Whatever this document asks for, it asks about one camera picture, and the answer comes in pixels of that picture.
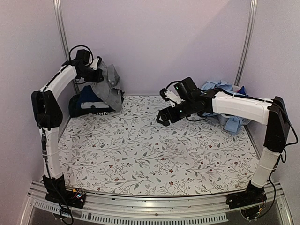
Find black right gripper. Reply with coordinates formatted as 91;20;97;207
156;98;195;126

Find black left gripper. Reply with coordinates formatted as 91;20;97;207
79;66;104;82

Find grey button-up shirt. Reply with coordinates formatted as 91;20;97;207
91;61;122;112

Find white plastic laundry basket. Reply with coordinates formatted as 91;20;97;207
217;114;251;126

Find dark green plaid garment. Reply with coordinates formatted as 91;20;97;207
68;95;115;118

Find light blue shirt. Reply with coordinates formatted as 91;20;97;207
201;80;246;135

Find floral patterned table cloth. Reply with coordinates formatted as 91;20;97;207
58;96;258;196

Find right robot arm white sleeves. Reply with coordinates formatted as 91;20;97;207
174;76;300;195

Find robot arm white sleeves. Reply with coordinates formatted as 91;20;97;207
174;76;300;195
31;45;94;192

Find left robot arm white sleeves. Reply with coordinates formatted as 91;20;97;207
31;45;94;192

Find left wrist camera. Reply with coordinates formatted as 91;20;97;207
89;56;102;70

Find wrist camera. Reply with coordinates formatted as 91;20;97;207
89;56;102;70
159;88;183;107

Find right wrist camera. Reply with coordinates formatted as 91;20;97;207
159;88;183;107

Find left aluminium frame post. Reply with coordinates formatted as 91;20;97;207
52;0;80;93

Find aluminium frame post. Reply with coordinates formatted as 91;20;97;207
234;0;258;86
52;0;80;93

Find aluminium front rail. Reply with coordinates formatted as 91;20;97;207
20;181;293;225

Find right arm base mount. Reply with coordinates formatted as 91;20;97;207
226;182;267;220

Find right aluminium frame post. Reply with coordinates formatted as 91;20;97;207
234;0;258;86

